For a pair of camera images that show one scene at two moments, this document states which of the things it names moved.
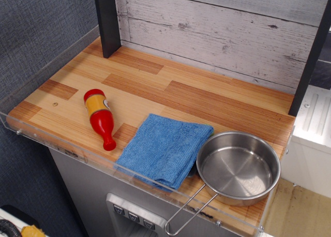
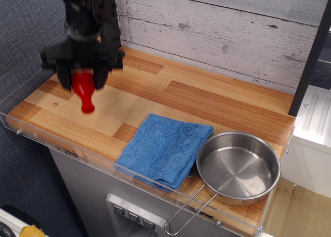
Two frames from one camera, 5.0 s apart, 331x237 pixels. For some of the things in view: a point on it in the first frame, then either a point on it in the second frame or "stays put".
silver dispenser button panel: [130, 219] stays put
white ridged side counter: [305, 160] stays put
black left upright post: [108, 20] stays put
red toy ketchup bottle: [101, 115] -> [84, 83]
